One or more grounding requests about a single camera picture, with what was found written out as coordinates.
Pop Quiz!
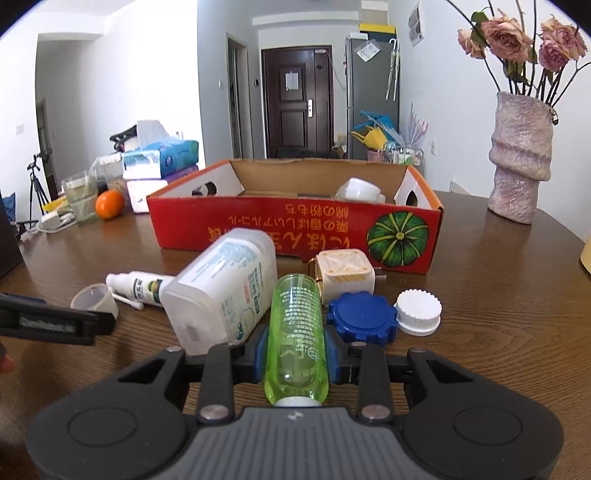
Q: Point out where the green transparent bottle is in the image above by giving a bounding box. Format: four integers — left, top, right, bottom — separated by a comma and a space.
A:
263, 273, 329, 407

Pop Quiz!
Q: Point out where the blue ridged jar lid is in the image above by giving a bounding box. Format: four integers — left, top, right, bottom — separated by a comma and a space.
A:
327, 292, 399, 347

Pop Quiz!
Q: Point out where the white translucent plastic bottle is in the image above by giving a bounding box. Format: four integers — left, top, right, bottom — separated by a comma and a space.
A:
160, 228, 277, 355

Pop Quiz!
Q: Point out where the cream cube power adapter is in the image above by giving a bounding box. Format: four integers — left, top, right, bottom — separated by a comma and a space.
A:
308, 249, 386, 306

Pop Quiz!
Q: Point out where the white ridged jar lid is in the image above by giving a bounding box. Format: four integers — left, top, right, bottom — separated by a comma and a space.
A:
394, 289, 443, 337

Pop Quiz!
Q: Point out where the small white spray bottle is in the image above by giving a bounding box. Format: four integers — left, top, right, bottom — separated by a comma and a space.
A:
105, 271, 174, 307

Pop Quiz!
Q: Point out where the red white lint brush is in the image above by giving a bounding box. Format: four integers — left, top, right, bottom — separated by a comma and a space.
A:
335, 178, 386, 204

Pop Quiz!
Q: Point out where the person left hand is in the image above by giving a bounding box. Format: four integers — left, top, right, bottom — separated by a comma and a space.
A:
0, 344, 14, 374

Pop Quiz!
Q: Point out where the black paper shopping bag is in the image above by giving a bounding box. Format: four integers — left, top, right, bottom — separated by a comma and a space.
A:
0, 203, 23, 278

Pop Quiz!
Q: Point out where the glass cup with drink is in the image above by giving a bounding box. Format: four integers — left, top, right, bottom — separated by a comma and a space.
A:
61, 171, 98, 223

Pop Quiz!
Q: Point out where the orange fruit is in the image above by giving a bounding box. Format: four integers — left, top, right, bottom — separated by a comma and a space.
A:
95, 190, 125, 220

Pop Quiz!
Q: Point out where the red cardboard pumpkin box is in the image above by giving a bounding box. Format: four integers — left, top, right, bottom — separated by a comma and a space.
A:
147, 158, 444, 274

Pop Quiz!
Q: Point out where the clear plastic food container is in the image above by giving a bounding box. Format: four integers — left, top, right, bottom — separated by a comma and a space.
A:
96, 152, 126, 194

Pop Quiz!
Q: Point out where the purple tissue pack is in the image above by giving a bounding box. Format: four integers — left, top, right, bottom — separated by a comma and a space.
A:
126, 165, 198, 214

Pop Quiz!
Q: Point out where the black folding chair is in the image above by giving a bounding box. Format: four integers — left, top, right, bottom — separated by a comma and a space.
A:
276, 148, 339, 159

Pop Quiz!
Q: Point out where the blue tissue pack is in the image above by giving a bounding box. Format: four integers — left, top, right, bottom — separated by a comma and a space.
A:
122, 120, 199, 180

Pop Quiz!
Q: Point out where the pink bucket with toys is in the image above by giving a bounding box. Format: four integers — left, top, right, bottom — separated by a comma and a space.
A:
349, 110, 405, 162

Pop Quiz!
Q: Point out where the cream thermos jug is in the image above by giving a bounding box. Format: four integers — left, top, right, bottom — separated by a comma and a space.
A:
579, 236, 591, 274

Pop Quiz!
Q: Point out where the pink textured vase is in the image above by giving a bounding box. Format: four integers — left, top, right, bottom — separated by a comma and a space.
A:
488, 92, 555, 225

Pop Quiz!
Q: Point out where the dark brown entrance door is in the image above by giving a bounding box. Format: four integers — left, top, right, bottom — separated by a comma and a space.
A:
262, 46, 334, 159

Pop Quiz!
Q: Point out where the grey refrigerator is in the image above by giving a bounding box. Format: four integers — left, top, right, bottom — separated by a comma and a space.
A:
345, 37, 400, 160

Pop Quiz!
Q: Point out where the yellow box on refrigerator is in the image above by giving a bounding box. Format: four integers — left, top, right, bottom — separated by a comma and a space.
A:
359, 23, 396, 35

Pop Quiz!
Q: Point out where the dried pink roses bouquet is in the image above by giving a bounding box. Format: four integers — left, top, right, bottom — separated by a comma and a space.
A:
457, 2, 590, 108

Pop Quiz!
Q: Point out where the white charger with cable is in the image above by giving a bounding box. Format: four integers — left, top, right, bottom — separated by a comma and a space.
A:
21, 211, 77, 239

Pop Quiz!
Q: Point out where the black camera tripod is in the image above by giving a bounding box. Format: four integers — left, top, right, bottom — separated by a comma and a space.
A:
19, 153, 50, 232

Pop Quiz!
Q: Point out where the wire storage rack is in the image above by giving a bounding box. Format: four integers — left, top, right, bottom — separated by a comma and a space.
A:
383, 141, 424, 168

